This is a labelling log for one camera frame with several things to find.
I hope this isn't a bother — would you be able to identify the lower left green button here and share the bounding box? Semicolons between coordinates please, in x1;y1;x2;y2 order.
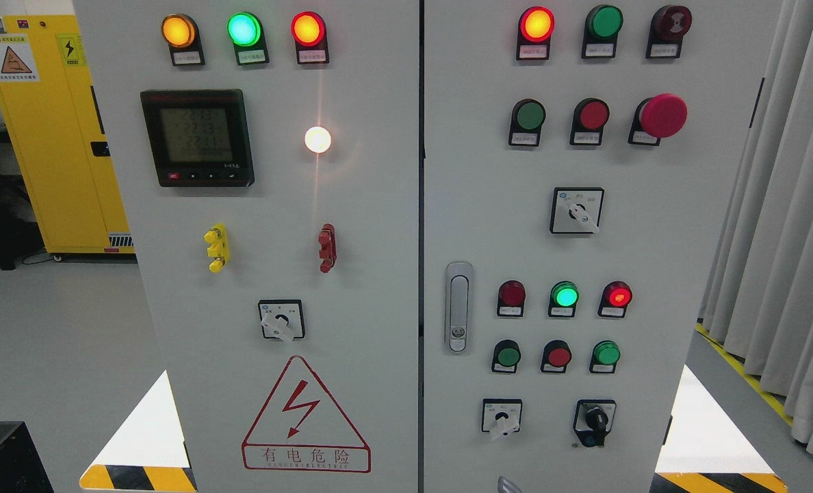
491;339;521;374

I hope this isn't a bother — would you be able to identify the upper green push button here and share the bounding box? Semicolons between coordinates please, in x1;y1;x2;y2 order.
508;98;546;147

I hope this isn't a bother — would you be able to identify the lower red push button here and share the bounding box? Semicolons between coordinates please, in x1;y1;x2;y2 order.
540;340;572;374

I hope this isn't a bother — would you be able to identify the red push button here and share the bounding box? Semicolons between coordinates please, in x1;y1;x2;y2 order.
569;98;610;147
540;340;572;374

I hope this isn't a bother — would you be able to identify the lower right green button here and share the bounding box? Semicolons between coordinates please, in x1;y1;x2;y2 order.
589;340;621;374

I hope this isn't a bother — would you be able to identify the upper red push button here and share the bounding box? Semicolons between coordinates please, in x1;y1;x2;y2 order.
569;98;610;147

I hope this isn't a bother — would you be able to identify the red emergency stop button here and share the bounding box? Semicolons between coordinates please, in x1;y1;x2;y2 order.
628;93;688;147

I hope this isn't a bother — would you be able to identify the left red small lamp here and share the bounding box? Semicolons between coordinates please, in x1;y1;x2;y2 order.
496;280;526;318

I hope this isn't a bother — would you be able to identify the red small lamp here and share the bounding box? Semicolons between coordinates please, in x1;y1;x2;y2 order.
597;281;634;318
496;280;526;318

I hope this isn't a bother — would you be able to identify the white lit indicator lamp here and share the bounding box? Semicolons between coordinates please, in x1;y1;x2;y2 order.
304;125;332;154

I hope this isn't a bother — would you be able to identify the green small lamp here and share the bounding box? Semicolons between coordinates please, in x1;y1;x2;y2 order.
547;281;580;318

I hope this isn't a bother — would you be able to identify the left grey cabinet door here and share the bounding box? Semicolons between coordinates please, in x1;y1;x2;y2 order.
74;1;420;492

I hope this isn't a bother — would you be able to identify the grey cabinet door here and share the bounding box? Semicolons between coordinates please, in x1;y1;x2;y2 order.
422;1;783;492
74;1;420;492

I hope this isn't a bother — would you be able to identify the right grey cabinet door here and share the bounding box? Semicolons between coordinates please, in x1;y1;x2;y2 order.
422;1;783;492

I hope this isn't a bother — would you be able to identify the red electric danger sign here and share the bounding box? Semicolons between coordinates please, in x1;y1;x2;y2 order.
242;355;372;473

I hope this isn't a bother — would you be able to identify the right red small lamp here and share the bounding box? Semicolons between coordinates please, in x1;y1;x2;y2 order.
597;281;634;318

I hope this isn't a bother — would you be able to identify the digital power meter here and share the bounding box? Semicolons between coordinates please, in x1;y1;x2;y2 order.
140;88;255;187

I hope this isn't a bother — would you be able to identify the red lit lamp left door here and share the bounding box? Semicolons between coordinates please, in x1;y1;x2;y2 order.
291;10;331;64

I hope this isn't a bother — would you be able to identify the red lit lamp top right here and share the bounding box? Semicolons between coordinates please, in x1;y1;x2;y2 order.
516;5;556;60

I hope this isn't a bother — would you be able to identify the green lit indicator lamp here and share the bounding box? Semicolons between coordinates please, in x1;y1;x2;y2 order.
227;12;270;66

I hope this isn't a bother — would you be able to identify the green lamp top right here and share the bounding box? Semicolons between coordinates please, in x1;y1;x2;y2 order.
581;4;623;60

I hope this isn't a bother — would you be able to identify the orange indicator lamp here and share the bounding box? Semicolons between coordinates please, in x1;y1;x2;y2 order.
162;14;205;66

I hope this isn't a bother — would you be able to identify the dark red buzzer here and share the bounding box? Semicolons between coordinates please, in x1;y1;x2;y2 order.
645;4;693;60

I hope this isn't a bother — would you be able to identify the grey curtain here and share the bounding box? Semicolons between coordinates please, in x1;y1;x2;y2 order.
699;1;813;455

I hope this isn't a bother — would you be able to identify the yellow safety cabinet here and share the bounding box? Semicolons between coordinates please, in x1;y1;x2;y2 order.
0;15;135;257

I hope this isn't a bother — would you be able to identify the black box bottom left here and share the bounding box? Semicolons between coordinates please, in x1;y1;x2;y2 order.
0;421;54;492

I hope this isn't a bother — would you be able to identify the silver door handle lock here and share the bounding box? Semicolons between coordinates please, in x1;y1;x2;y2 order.
444;262;474;353

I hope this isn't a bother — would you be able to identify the red terminal post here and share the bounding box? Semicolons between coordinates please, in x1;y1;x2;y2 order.
317;223;337;273

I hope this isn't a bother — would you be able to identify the left door selector switch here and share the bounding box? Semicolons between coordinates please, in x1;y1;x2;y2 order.
257;299;306;342

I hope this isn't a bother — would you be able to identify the upper right selector switch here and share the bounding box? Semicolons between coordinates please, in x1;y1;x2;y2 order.
550;187;604;234

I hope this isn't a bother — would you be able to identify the yellow terminal post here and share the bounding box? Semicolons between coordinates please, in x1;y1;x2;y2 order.
203;223;231;273

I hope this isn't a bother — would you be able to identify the lower white selector switch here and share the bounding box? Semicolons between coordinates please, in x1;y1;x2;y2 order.
481;399;524;441

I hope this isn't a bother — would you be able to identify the black key selector switch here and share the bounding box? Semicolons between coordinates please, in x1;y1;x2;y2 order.
572;399;617;447

